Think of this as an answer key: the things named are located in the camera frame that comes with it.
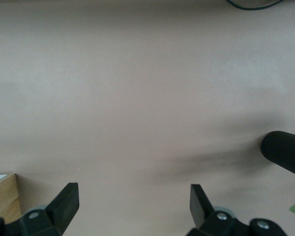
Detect brown table cover sheet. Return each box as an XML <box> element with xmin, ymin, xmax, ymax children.
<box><xmin>0</xmin><ymin>0</ymin><xmax>295</xmax><ymax>236</ymax></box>

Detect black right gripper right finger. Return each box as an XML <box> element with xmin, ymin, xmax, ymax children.
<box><xmin>185</xmin><ymin>184</ymin><xmax>288</xmax><ymax>236</ymax></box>

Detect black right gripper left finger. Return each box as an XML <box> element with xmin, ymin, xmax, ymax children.
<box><xmin>0</xmin><ymin>182</ymin><xmax>79</xmax><ymax>236</ymax></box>

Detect teal cable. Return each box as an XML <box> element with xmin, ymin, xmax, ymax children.
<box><xmin>225</xmin><ymin>0</ymin><xmax>283</xmax><ymax>12</ymax></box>

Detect black ribbed cylinder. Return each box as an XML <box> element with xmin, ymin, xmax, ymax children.
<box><xmin>261</xmin><ymin>131</ymin><xmax>295</xmax><ymax>180</ymax></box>

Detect wooden drawer cabinet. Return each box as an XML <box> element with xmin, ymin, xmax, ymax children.
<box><xmin>0</xmin><ymin>173</ymin><xmax>22</xmax><ymax>223</ymax></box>

